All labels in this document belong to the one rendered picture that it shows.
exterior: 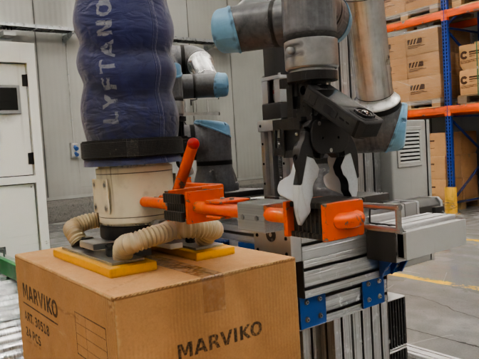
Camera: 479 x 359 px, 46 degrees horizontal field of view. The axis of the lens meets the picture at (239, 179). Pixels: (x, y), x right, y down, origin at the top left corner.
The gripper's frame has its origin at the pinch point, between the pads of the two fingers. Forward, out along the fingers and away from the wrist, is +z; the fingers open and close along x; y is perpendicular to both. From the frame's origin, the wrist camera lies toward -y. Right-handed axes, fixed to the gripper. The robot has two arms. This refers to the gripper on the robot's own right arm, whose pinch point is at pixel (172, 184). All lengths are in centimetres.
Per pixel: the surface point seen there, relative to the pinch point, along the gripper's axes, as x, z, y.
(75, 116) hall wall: 300, -88, -896
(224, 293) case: -24, 17, 60
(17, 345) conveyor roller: -34, 54, -55
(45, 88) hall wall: 246, -140, -895
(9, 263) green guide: -9, 44, -165
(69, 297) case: -46, 17, 39
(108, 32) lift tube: -33, -35, 37
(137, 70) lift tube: -29, -27, 40
